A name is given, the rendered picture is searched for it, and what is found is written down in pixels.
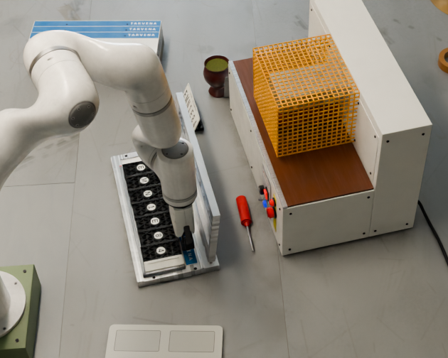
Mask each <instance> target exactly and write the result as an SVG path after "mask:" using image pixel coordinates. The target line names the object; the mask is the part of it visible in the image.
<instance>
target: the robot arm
mask: <svg viewBox="0 0 448 358"><path fill-rule="evenodd" d="M23 63H24V66H25V68H26V71H27V73H28V75H29V77H30V78H31V80H32V82H33V84H34V85H35V87H36V89H37V90H38V99H37V101H36V103H35V104H34V105H33V106H31V107H29V108H27V109H4V110H2V111H0V191H1V189H2V187H3V185H4V183H5V182H6V180H7V179H8V177H9V176H10V175H11V174H12V172H13V171H14V170H15V169H16V167H17V166H18V165H19V164H20V163H21V162H22V161H23V160H24V159H25V157H26V156H27V155H28V154H29V153H30V152H32V150H33V149H35V148H36V147H37V146H39V145H40V144H42V143H44V142H46V141H48V140H51V139H56V138H60V137H66V136H73V135H76V134H78V133H80V132H81V131H83V130H84V129H86V128H87V127H88V126H89V125H90V124H91V123H92V121H93V120H94V118H95V117H96V115H97V112H98V109H99V105H100V99H99V95H98V93H97V89H96V87H95V85H94V83H93V81H94V82H97V83H100V84H102V85H105V86H108V87H111V88H114V89H116V90H122V91H125V94H126V96H127V99H128V101H129V104H130V106H131V108H132V111H133V113H134V116H135V118H136V120H137V123H138V125H137V126H136V128H135V129H134V130H133V132H132V143H133V145H134V148H135V150H136V152H137V154H138V156H139V157H140V159H141V160H142V161H143V162H144V163H145V164H146V165H147V166H148V167H149V168H150V169H152V170H153V171H154V172H155V173H156V174H157V176H158V177H159V180H160V181H161V189H162V195H163V198H164V200H165V202H166V203H167V204H168V205H169V212H170V215H171V221H172V224H173V227H174V232H175V235H176V236H177V237H181V248H182V251H188V250H191V249H194V248H195V247H194V240H193V235H192V233H193V234H194V232H195V224H194V216H193V205H192V204H193V202H194V201H195V199H196V197H197V194H198V190H197V182H196V168H195V161H194V152H193V146H192V145H191V143H190V142H189V141H187V140H185V139H182V138H181V132H182V128H181V120H180V118H179V115H178V112H177V109H176V105H175V102H174V99H173V96H172V93H171V90H170V87H169V84H168V81H167V79H166V75H165V72H164V69H163V67H162V64H161V61H160V59H159V57H158V55H157V54H156V53H155V52H154V51H153V50H152V49H151V48H150V47H149V46H147V45H145V44H142V43H111V42H105V41H101V40H95V39H93V38H89V37H87V36H84V35H81V34H79V33H74V32H71V31H62V30H52V31H44V32H41V33H38V34H36V35H35V36H33V37H32V38H31V39H30V40H29V41H28V42H27V44H26V46H25V48H24V50H23ZM184 235H185V236H186V238H183V236H184ZM25 309H26V293H25V290H24V289H23V286H22V285H21V283H20V282H19V281H18V279H17V278H15V277H14V276H12V275H11V274H9V273H6V272H3V271H0V337H3V336H4V335H6V334H7V333H9V332H10V331H12V330H13V329H14V328H15V326H16V325H17V324H18V323H19V321H20V320H21V318H22V316H23V314H24V311H25Z"/></svg>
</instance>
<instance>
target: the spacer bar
mask: <svg viewBox="0 0 448 358"><path fill-rule="evenodd" d="M183 264H184V261H183V255H182V254H180V255H176V256H170V257H166V258H162V259H156V260H152V261H145V262H144V268H145V271H146V272H150V271H156V270H160V269H166V268H170V267H174V266H180V265H183Z"/></svg>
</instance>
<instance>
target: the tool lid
mask: <svg viewBox="0 0 448 358"><path fill-rule="evenodd" d="M175 105H176V109H177V112H178V115H179V118H180V120H181V128H182V132H181V138H182V139H185V140H187V141H189V142H190V143H191V145H192V146H193V152H194V161H195V168H196V182H197V190H198V194H197V197H196V199H195V201H194V202H193V204H192V205H193V211H194V215H195V217H196V223H197V226H198V231H199V233H200V236H201V239H202V242H203V246H204V247H205V249H206V254H207V255H206V257H207V260H208V262H212V261H215V255H216V248H217V242H218V230H219V224H220V213H219V209H218V206H217V203H216V201H215V196H214V194H213V189H212V187H211V184H210V180H209V177H208V174H207V170H206V167H205V164H204V161H203V157H202V155H201V150H200V148H199V145H198V141H197V138H196V135H195V131H194V129H193V125H192V122H191V118H190V116H189V113H188V109H187V106H186V102H185V99H184V97H183V93H182V92H177V93H176V101H175Z"/></svg>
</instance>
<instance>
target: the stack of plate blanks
mask: <svg viewBox="0 0 448 358"><path fill-rule="evenodd" d="M34 26H160V27H161V28H160V34H159V43H158V48H157V53H156V54H157V55H158V57H159V59H160V61H161V60H162V55H163V49H164V36H163V30H162V26H161V21H34V24H33V27H34Z"/></svg>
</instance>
